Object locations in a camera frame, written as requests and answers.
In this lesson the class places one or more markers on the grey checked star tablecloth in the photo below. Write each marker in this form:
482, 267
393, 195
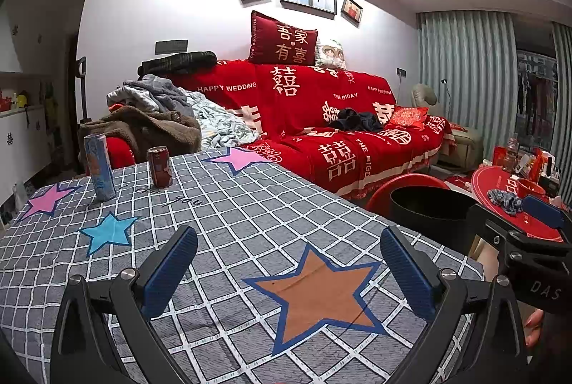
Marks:
223, 232

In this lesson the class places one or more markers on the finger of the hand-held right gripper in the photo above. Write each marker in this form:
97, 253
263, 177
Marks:
543, 209
485, 223

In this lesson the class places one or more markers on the grey blanket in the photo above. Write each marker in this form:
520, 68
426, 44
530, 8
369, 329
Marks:
147, 91

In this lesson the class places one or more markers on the blue grey knotted cloth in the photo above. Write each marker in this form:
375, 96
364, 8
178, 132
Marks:
505, 200

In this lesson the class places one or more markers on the hanging dark clothes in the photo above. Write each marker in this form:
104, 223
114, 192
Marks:
536, 93

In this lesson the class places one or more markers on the small red photo frame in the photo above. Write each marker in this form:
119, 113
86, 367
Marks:
352, 10

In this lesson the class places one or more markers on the large red printed cushion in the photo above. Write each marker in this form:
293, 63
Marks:
281, 37

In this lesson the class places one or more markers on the small red patterned cushion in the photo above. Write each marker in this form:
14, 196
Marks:
406, 118

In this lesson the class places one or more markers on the round red table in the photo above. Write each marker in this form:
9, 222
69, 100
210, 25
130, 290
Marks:
491, 187

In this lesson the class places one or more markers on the person's right hand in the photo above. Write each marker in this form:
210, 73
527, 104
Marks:
534, 326

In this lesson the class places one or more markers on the glass jar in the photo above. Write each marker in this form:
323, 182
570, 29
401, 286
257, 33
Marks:
512, 154

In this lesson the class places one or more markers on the brown fleece coat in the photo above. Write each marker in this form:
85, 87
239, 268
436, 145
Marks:
138, 129

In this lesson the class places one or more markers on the beige leather armchair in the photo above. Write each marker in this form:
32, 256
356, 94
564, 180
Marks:
464, 142

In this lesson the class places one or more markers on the yellow toy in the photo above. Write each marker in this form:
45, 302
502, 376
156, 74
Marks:
19, 100

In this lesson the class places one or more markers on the black trash bin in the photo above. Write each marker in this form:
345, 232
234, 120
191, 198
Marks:
429, 209

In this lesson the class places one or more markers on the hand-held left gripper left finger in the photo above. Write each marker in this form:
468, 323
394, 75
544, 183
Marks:
172, 272

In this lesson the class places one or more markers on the black folded blanket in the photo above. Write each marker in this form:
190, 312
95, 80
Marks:
178, 62

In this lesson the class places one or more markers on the red covered sofa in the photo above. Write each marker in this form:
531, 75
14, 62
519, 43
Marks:
295, 120

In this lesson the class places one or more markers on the red bowl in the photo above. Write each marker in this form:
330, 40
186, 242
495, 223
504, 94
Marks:
531, 188

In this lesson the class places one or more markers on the floor lamp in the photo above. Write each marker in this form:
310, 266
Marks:
447, 95

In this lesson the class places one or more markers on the red plastic chair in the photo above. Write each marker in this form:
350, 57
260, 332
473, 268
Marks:
119, 154
380, 196

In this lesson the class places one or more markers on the short red drink can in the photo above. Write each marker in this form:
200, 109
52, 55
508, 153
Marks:
160, 167

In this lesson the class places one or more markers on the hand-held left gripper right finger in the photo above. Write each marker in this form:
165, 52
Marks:
406, 272

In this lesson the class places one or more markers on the black wall panel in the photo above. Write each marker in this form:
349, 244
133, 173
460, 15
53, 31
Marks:
171, 46

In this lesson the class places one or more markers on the white plastic bottle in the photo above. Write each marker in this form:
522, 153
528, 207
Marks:
20, 196

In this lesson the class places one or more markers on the small red box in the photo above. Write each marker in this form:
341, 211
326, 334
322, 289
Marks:
499, 156

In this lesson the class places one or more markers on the pale green curtain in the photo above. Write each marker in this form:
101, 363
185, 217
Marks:
563, 53
469, 71

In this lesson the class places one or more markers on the tall blue drink can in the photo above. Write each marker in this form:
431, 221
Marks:
100, 169

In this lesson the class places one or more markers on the white cabinet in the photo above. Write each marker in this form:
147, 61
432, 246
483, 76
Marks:
22, 151

